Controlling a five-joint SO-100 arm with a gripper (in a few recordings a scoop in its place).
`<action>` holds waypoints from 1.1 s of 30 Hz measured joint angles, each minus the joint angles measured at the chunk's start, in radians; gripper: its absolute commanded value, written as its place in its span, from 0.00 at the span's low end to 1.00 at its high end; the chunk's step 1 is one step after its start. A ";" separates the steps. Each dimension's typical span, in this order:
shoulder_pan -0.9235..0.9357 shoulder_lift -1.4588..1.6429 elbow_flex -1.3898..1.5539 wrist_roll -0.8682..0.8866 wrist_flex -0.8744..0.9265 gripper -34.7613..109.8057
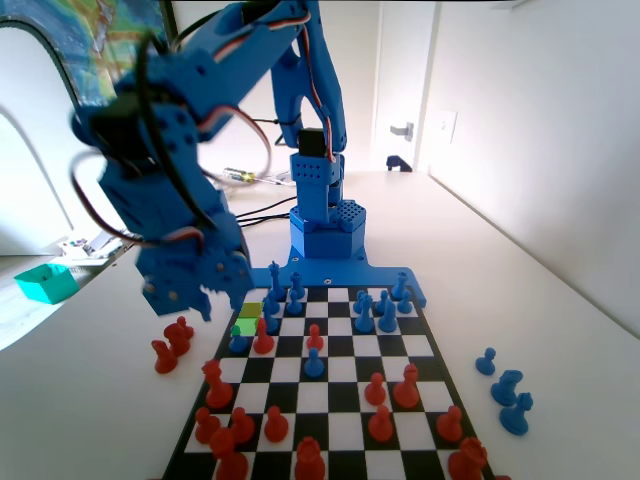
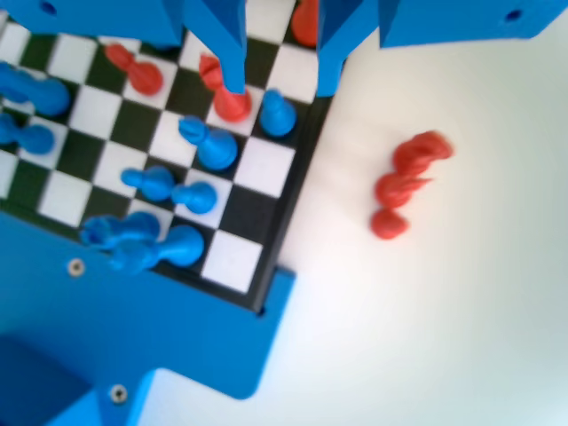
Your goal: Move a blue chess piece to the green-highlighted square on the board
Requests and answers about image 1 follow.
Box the small blue chess pawn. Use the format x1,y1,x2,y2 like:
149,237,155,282
228,324,250,355

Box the blue chess king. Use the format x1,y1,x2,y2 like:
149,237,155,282
267,260,283,302

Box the red chess knight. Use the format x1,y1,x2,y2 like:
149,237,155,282
151,339,179,375
163,322,192,357

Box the red chess bishop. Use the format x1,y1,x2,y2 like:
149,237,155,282
252,316,275,355
392,363,421,409

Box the black and white chessboard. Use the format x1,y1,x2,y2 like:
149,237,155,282
160,284,499,480

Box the red chess rook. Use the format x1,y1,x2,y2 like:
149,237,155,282
293,436,327,480
447,436,489,480

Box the captured blue chess pieces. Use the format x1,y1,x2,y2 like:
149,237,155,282
499,392,534,437

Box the pile of papers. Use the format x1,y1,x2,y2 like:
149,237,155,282
55,229,136,266

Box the teal plastic box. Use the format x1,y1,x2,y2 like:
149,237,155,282
13,263,81,305

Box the framed map poster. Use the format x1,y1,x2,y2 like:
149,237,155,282
0,0,180,109

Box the white door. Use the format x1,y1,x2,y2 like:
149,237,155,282
372,0,441,172

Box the yellow handled screwdriver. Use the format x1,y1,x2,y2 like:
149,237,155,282
223,167,274,185

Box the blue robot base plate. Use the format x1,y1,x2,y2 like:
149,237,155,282
248,257,430,310

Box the white light switch plate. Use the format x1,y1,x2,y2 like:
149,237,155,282
435,109,459,146

